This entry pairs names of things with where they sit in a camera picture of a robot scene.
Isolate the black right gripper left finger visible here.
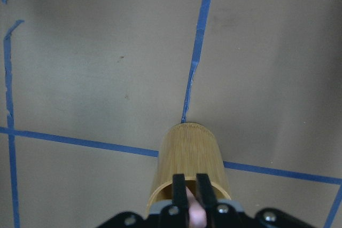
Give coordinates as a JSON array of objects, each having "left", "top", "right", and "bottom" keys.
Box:
[{"left": 172, "top": 174, "right": 189, "bottom": 227}]

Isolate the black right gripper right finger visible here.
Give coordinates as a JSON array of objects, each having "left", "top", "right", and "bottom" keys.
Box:
[{"left": 196, "top": 173, "right": 218, "bottom": 228}]

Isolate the pink chopstick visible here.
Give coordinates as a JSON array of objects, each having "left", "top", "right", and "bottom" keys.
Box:
[{"left": 186, "top": 187, "right": 207, "bottom": 228}]

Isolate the bamboo chopstick holder cup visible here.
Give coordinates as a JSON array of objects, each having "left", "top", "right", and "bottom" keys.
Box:
[{"left": 146, "top": 122, "right": 231, "bottom": 214}]

